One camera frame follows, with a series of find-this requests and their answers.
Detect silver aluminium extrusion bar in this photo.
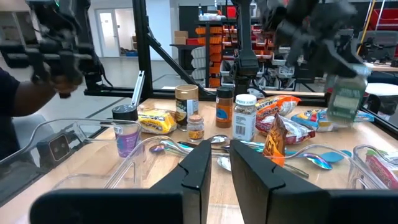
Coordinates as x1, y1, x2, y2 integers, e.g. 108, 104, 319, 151
130, 70, 146, 107

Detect black cart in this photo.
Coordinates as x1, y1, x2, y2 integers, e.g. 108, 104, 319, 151
169, 43, 200, 72

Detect orange snack bag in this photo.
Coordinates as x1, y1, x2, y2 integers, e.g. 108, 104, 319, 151
262, 113, 289, 167

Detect grey office chair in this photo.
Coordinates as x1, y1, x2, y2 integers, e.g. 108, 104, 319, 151
357, 30, 398, 63

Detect cardboard box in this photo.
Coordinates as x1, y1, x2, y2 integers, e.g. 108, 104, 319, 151
174, 30, 189, 45

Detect yellow ramen packet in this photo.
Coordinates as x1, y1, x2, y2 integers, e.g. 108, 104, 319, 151
136, 107, 178, 135

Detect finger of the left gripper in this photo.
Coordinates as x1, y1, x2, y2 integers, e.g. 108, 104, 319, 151
338, 40, 371, 77
323, 42, 343, 77

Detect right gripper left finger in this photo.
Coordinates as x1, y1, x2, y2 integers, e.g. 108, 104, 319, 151
29, 139, 212, 224

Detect blue ramen packet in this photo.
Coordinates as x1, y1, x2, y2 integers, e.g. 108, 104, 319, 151
290, 108, 376, 133

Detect red storage bins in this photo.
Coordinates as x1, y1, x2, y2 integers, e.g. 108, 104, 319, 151
368, 7, 398, 31

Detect small clear plastic bin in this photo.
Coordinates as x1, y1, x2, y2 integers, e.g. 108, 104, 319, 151
348, 144, 398, 191
104, 135, 389, 191

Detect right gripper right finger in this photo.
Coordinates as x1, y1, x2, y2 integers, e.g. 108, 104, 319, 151
229, 139, 398, 224

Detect black aluminium table frame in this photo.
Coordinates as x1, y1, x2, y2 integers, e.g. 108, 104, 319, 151
0, 0, 398, 208

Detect white trash can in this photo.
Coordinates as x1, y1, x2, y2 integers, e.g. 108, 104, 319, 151
363, 82, 398, 116

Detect small black cap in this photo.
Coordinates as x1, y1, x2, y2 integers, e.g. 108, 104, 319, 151
111, 104, 142, 159

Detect teal silicone spoon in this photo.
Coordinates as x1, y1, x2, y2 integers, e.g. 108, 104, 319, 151
284, 149, 353, 164

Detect shelving with orange bins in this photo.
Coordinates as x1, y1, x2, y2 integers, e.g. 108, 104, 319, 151
194, 12, 299, 90

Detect green-lidded spice jar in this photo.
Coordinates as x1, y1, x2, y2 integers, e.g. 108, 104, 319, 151
325, 73, 369, 125

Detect white round lid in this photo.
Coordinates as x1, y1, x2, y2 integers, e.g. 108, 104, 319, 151
232, 93, 257, 142

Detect wooden desk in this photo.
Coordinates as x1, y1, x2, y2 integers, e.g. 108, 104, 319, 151
363, 62, 398, 73

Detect yellow power cable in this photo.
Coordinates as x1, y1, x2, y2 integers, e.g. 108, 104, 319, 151
356, 0, 377, 56

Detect white door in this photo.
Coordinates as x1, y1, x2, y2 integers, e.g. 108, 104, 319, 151
95, 7, 137, 58

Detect red ramen packet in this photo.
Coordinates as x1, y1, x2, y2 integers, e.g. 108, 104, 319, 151
255, 113, 317, 144

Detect person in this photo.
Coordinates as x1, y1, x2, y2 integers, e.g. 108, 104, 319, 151
0, 67, 80, 161

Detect small cork-stoppered glass jar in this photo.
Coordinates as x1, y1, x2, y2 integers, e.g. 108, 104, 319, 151
187, 114, 205, 142

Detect black table-level camera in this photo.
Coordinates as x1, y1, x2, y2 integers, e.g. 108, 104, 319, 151
37, 132, 75, 166

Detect large clear plastic bin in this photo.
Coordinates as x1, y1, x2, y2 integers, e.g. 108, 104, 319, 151
0, 117, 144, 206

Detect tan-lidded spice jar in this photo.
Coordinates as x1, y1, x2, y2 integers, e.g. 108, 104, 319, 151
174, 84, 200, 131

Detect orange ramen packet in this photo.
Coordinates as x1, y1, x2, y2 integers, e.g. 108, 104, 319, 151
255, 95, 302, 121

